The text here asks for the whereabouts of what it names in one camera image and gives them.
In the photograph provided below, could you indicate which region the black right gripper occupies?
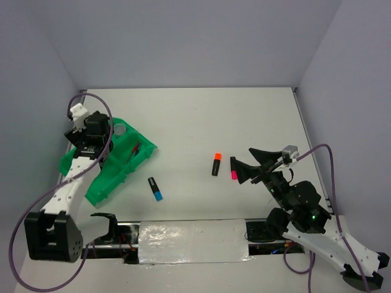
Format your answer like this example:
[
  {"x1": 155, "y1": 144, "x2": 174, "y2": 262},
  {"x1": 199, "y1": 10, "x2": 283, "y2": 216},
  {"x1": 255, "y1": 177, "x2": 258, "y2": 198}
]
[{"x1": 228, "y1": 146, "x2": 291, "y2": 209}]

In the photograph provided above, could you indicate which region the pink cap black highlighter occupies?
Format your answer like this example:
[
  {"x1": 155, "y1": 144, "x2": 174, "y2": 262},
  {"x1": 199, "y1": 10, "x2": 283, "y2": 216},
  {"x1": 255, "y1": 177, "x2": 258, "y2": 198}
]
[{"x1": 230, "y1": 156, "x2": 238, "y2": 180}]

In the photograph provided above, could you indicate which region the orange cap black highlighter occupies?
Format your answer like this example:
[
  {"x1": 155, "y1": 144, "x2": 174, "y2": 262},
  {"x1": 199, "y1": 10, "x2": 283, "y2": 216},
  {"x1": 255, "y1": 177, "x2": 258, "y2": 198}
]
[{"x1": 211, "y1": 153, "x2": 222, "y2": 176}]

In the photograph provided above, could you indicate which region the clear plastic bottle cap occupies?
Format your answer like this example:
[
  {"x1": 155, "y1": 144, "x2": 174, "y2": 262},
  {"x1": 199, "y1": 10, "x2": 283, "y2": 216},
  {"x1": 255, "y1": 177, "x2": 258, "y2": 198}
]
[{"x1": 114, "y1": 123, "x2": 126, "y2": 136}]

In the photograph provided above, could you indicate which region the red gel pen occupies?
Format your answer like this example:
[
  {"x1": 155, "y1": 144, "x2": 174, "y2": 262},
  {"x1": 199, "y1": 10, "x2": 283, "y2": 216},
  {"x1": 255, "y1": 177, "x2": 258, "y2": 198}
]
[{"x1": 125, "y1": 142, "x2": 141, "y2": 165}]

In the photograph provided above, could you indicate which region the blue gel pen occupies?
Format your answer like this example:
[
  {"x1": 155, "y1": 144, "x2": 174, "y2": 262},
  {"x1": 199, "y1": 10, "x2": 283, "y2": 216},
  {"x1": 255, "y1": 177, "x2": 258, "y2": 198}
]
[{"x1": 134, "y1": 144, "x2": 141, "y2": 156}]

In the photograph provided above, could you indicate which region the blue cap black highlighter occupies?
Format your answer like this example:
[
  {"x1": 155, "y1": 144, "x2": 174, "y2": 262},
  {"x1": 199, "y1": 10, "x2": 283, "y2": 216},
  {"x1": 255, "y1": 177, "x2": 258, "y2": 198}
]
[{"x1": 148, "y1": 177, "x2": 163, "y2": 201}]

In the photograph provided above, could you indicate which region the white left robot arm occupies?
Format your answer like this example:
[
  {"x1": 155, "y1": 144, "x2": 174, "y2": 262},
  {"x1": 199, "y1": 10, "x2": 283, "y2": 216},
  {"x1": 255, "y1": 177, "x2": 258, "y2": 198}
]
[{"x1": 24, "y1": 111, "x2": 120, "y2": 262}]

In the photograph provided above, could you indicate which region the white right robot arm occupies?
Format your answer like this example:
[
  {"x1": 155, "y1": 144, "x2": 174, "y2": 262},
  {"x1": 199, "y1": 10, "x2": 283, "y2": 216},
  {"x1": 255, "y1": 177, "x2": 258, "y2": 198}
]
[{"x1": 230, "y1": 145, "x2": 390, "y2": 292}]

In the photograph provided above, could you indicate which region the green divided plastic tray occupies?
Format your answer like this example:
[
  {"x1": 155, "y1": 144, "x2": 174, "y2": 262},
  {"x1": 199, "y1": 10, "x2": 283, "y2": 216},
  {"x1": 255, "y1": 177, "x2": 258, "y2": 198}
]
[{"x1": 59, "y1": 112, "x2": 157, "y2": 206}]

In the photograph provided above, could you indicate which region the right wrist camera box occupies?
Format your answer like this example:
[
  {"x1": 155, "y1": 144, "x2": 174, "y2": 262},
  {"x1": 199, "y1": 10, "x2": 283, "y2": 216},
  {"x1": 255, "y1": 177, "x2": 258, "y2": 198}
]
[{"x1": 282, "y1": 145, "x2": 299, "y2": 168}]

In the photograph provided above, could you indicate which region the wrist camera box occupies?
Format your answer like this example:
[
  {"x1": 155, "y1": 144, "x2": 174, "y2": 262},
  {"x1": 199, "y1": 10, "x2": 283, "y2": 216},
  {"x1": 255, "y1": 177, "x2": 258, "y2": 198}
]
[
  {"x1": 69, "y1": 103, "x2": 90, "y2": 132},
  {"x1": 282, "y1": 145, "x2": 299, "y2": 168}
]

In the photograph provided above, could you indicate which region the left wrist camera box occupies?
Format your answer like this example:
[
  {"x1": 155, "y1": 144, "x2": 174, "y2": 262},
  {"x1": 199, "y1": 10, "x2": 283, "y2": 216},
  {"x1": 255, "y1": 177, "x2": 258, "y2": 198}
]
[{"x1": 69, "y1": 103, "x2": 90, "y2": 132}]

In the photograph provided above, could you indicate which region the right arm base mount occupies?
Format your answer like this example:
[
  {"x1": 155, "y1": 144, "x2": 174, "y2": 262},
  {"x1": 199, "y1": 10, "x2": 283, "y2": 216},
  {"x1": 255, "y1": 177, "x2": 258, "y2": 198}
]
[{"x1": 244, "y1": 208, "x2": 304, "y2": 256}]

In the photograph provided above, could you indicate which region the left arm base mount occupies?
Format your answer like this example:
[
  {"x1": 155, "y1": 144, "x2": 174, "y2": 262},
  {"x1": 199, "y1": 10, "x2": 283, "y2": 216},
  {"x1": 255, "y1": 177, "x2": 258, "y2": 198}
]
[{"x1": 77, "y1": 212, "x2": 141, "y2": 264}]

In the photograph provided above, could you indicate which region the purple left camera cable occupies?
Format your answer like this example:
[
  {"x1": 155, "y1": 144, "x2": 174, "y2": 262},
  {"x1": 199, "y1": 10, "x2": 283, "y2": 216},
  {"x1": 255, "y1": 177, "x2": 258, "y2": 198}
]
[{"x1": 8, "y1": 93, "x2": 114, "y2": 291}]

